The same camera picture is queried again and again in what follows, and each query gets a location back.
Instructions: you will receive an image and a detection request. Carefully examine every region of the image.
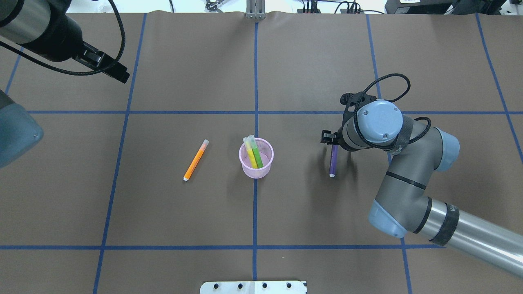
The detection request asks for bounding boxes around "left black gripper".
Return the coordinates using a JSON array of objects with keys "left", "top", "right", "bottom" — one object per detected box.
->
[{"left": 74, "top": 41, "right": 130, "bottom": 84}]

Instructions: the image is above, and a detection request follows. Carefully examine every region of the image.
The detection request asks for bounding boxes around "orange highlighter pen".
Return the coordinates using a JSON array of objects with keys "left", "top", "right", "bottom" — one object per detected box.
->
[{"left": 183, "top": 139, "right": 209, "bottom": 182}]

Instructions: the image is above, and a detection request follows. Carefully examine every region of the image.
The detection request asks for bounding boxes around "purple highlighter pen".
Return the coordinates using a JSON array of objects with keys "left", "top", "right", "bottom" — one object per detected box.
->
[{"left": 329, "top": 145, "right": 339, "bottom": 178}]

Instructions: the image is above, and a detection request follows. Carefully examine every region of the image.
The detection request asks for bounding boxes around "aluminium frame post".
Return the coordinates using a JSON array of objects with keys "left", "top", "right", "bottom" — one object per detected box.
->
[{"left": 245, "top": 0, "right": 266, "bottom": 20}]

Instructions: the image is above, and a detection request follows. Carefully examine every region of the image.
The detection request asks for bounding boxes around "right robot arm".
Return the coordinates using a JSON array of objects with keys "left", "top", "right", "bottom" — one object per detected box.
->
[{"left": 321, "top": 93, "right": 523, "bottom": 277}]

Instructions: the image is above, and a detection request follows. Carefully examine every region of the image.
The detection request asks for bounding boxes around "white pedestal base plate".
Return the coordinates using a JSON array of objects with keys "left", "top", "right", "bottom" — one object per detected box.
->
[{"left": 199, "top": 281, "right": 308, "bottom": 294}]

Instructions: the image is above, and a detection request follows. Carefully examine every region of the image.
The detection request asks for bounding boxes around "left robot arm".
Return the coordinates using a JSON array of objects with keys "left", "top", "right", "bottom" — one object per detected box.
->
[{"left": 0, "top": 0, "right": 130, "bottom": 167}]

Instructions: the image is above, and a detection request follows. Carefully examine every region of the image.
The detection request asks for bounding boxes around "green highlighter pen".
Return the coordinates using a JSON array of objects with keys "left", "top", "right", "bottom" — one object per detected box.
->
[{"left": 248, "top": 135, "right": 264, "bottom": 169}]

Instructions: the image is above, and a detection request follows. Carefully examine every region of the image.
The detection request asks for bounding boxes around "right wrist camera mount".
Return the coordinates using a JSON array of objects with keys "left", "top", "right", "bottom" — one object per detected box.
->
[{"left": 340, "top": 91, "right": 377, "bottom": 124}]

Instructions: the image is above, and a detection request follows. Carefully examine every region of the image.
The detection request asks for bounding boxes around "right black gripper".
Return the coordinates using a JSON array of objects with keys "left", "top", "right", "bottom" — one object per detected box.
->
[{"left": 321, "top": 129, "right": 348, "bottom": 149}]

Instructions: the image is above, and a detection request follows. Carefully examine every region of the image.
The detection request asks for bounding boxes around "pink mesh pen holder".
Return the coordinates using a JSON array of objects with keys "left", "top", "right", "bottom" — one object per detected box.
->
[{"left": 239, "top": 135, "right": 273, "bottom": 179}]

